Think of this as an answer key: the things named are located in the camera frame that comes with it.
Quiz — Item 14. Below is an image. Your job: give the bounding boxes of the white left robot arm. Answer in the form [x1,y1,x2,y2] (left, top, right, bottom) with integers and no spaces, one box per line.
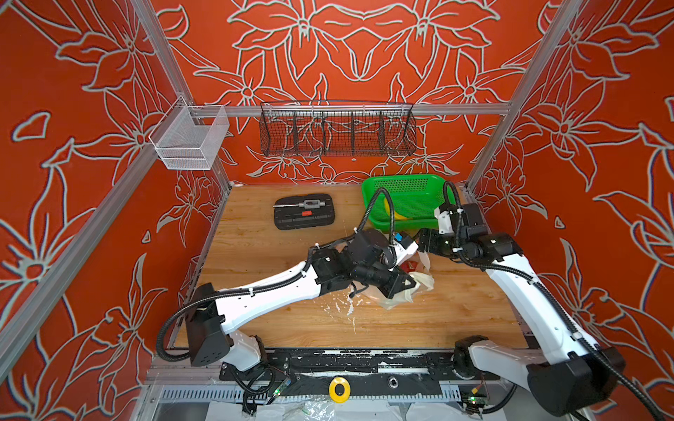
[156,225,418,371]

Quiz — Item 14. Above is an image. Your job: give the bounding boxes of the orange printed plastic bag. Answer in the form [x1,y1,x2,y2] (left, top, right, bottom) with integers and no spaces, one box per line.
[365,238,435,310]

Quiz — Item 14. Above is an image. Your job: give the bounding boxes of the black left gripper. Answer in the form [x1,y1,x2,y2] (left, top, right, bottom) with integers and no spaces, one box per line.
[351,252,419,296]

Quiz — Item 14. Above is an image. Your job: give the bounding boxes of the yellow round button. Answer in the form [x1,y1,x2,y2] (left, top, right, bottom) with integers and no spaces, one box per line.
[328,376,351,405]

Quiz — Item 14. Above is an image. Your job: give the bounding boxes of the black wire mesh basket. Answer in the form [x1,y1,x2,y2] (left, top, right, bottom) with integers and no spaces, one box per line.
[259,100,418,158]

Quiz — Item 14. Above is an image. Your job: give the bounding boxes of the white wire mesh basket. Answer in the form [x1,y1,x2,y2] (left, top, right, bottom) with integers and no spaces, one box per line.
[149,96,230,170]

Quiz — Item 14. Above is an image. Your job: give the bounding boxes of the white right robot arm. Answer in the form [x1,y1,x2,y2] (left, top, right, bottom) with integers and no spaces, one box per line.
[419,181,665,420]

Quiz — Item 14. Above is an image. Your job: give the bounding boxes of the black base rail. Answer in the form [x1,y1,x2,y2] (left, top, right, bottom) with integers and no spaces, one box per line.
[240,347,507,401]

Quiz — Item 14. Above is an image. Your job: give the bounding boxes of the green plastic basket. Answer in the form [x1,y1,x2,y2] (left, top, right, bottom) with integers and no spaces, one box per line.
[362,174,456,232]

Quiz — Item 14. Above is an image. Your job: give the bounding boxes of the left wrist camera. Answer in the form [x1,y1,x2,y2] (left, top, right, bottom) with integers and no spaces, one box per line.
[393,233,419,265]

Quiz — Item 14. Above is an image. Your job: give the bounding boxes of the black plastic tool case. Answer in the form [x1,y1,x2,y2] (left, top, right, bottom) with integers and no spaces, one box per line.
[273,193,335,231]

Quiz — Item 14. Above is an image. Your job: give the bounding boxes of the yellow banana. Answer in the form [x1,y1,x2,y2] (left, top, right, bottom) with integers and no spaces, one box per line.
[384,202,409,221]

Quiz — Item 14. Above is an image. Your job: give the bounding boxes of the silver metal tap wrench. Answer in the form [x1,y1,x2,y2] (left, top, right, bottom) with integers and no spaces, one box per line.
[273,199,326,210]

